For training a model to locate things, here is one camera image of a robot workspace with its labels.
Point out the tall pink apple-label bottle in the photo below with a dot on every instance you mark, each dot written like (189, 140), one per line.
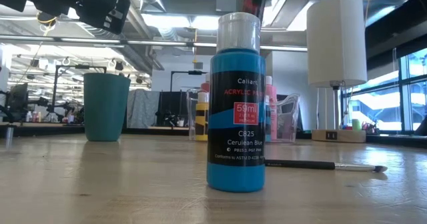
(274, 117)

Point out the thin black paint brush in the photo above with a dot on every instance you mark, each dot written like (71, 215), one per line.
(300, 165)

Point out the black round ceiling device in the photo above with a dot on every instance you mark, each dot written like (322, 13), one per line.
(46, 20)

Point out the long ceiling light bar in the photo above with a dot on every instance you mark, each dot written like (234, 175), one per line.
(100, 40)

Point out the teal plastic cup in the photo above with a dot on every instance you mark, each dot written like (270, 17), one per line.
(105, 110)

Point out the green background cup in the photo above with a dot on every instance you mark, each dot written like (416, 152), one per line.
(356, 124)

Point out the white shade table lamp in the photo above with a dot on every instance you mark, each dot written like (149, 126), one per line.
(335, 40)

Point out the black framed window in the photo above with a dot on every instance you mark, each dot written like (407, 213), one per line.
(400, 97)

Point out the small golden yellow paint bottle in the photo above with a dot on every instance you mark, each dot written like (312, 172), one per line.
(201, 120)

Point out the black background station frame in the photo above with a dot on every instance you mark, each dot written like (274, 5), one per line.
(190, 72)

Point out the grey ceiling box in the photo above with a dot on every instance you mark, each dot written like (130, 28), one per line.
(227, 2)

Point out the tall salmon pink paint bottle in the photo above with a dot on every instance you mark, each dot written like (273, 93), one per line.
(205, 85)

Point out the clear plastic bin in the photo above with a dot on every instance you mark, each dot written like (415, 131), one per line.
(287, 117)

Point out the cerulean blue C825 paint bottle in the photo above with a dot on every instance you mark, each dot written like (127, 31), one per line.
(236, 117)

